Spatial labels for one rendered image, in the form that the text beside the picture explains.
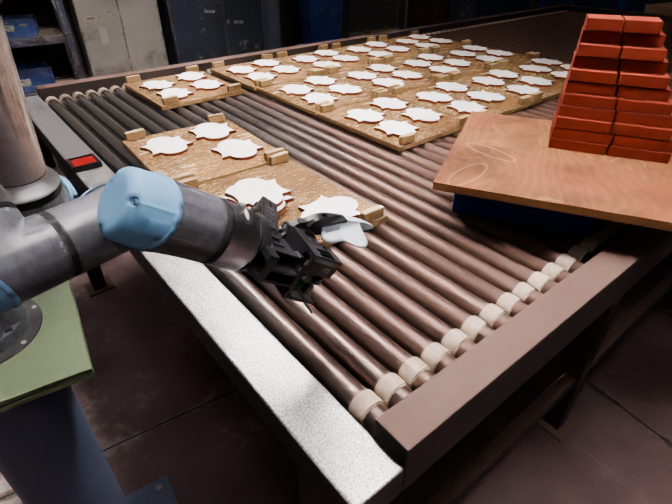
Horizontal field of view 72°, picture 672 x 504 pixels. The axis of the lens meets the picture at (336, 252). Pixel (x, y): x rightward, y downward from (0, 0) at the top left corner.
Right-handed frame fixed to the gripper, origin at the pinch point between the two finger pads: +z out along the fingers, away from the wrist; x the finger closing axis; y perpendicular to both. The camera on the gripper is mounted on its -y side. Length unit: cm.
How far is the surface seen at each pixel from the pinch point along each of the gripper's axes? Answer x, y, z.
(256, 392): -20.6, 7.3, -5.9
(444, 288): 3.0, 3.1, 25.9
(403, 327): -4.1, 7.8, 14.5
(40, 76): -151, -492, 67
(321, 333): -12.9, 1.6, 5.8
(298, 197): -6.4, -39.4, 21.8
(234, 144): -12, -77, 23
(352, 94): 20, -104, 73
